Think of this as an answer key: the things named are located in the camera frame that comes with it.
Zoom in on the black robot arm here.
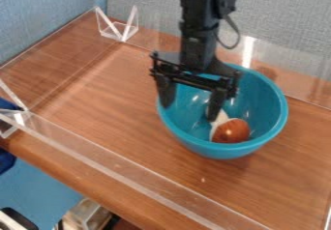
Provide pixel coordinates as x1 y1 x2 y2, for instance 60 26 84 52
150 0 240 122

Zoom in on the clear acrylic corner bracket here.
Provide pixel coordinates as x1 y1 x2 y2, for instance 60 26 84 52
94 6 139 43

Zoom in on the clear acrylic barrier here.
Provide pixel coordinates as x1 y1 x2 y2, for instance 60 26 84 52
124 30 331 111
0 80 269 230

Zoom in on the black and white object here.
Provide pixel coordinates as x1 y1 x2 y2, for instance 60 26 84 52
0 208 39 230

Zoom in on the black cable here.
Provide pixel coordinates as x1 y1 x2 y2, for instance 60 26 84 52
214 14 241 50

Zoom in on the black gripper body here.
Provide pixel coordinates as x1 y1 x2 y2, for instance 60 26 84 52
150 23 240 99

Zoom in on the clear acrylic back barrier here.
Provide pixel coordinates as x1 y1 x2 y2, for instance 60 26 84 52
124 30 331 111

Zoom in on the metal frame under table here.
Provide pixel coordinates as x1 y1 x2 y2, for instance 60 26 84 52
53 198 112 230

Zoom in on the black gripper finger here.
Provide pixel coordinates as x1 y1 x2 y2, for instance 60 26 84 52
206 89 228 122
155 75 177 107

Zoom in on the blue plastic bowl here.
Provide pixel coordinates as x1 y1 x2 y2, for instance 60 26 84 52
157 64 288 159

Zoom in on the blue cloth object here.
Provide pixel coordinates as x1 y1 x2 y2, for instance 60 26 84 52
0 97 19 175

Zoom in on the brown and white mushroom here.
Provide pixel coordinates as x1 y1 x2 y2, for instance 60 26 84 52
209 110 250 143

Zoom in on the clear acrylic front barrier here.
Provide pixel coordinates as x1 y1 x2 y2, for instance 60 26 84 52
0 80 269 230

